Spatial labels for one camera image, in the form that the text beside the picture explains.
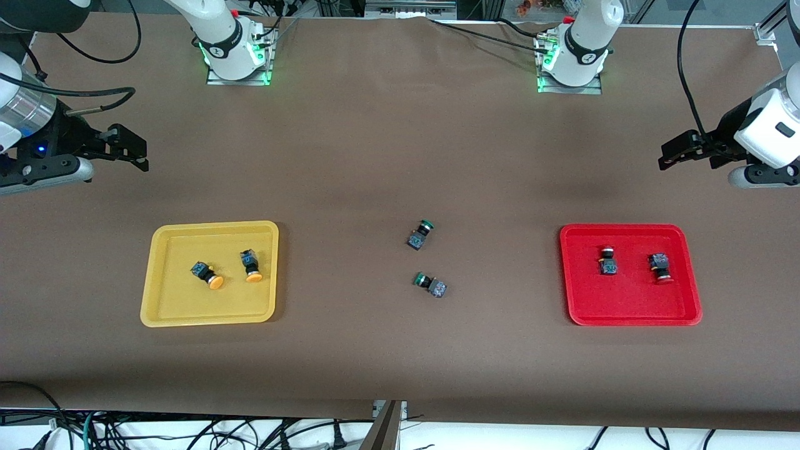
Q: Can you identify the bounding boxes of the dark table leg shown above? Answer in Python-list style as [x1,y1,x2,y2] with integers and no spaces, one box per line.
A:
[359,400,404,450]

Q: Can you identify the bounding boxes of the green floor cable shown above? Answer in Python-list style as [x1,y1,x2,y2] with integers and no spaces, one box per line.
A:
[80,409,98,450]

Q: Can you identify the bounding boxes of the yellow plastic tray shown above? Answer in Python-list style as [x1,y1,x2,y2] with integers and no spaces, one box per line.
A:
[140,220,280,328]

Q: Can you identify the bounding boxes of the aluminium corner profile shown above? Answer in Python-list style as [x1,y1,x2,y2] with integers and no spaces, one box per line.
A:
[753,0,789,46]

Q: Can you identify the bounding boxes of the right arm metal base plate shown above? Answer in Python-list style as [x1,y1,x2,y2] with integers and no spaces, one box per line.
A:
[206,28,279,87]

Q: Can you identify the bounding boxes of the yellow push button switch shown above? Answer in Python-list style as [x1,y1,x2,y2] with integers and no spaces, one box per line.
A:
[240,249,264,284]
[190,261,225,291]

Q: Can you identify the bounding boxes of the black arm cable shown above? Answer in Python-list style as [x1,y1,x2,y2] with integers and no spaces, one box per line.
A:
[677,0,726,148]
[0,0,141,116]

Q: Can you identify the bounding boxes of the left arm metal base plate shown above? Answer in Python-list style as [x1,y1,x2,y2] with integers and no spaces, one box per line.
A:
[536,34,604,96]

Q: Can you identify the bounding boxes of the red plastic tray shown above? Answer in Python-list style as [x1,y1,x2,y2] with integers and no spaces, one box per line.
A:
[559,224,703,328]

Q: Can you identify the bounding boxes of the brown table cover sheet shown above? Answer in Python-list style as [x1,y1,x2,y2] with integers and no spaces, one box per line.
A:
[0,12,800,432]

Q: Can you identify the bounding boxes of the silver metal bracket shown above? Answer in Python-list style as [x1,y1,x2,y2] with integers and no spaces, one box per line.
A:
[373,400,408,421]

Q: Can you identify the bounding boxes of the green push button switch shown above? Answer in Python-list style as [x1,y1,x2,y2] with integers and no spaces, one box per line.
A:
[406,219,435,251]
[413,272,448,299]

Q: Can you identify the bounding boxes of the aluminium frame rail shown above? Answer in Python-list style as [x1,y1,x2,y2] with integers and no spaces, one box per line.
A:
[364,0,458,19]

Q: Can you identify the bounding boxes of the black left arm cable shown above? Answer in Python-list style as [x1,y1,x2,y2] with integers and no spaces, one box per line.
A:
[677,0,726,148]

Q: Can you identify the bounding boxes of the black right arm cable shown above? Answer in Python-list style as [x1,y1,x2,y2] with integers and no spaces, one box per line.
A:
[0,0,141,116]

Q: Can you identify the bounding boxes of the black cable on table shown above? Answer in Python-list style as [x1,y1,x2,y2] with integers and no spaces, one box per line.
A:
[428,17,554,52]

